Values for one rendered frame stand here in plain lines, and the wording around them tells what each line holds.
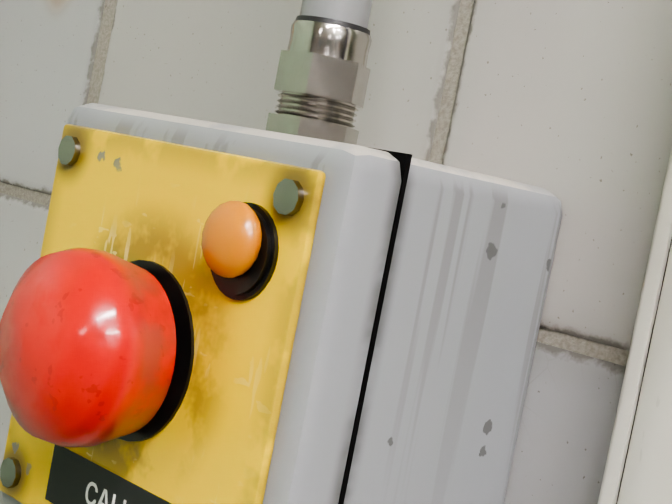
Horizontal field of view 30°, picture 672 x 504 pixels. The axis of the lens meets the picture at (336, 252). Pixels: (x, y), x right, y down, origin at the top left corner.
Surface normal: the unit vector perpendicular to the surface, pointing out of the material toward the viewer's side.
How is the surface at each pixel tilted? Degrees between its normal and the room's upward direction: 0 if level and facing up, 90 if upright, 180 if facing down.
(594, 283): 90
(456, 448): 90
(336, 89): 90
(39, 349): 90
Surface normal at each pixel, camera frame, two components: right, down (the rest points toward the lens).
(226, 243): -0.51, 0.04
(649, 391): -0.71, -0.10
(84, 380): -0.22, 0.14
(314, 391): 0.37, 0.12
